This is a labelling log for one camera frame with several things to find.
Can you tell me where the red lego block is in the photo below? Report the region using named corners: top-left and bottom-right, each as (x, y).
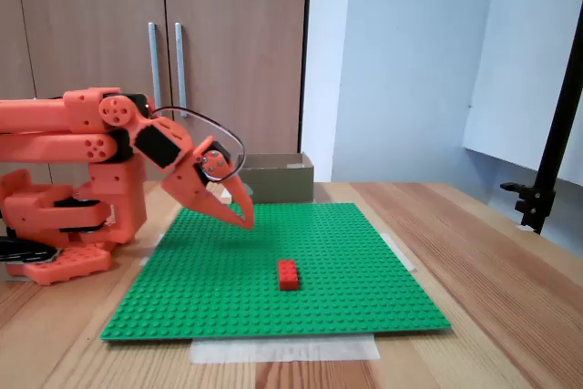
top-left (277, 260), bottom-right (302, 292)

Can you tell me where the brown cardboard box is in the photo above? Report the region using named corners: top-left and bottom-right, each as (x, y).
top-left (236, 152), bottom-right (315, 205)

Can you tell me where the green lego baseplate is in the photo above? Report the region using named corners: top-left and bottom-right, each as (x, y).
top-left (99, 201), bottom-right (453, 343)

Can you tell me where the brown wooden cabinet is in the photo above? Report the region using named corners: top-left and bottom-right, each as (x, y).
top-left (0, 0), bottom-right (313, 183)

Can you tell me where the wide masking tape strip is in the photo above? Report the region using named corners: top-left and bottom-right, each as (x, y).
top-left (189, 333), bottom-right (382, 365)

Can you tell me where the black white servo cable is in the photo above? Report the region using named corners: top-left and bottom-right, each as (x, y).
top-left (149, 106), bottom-right (248, 180)

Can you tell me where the metal cabinet handle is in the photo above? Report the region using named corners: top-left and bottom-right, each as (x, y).
top-left (174, 22), bottom-right (189, 119)
top-left (148, 22), bottom-right (163, 110)

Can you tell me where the white wall panel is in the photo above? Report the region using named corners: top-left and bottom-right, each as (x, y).
top-left (463, 0), bottom-right (583, 188)

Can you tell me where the black camera stand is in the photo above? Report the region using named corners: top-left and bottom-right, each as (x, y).
top-left (499, 19), bottom-right (583, 236)

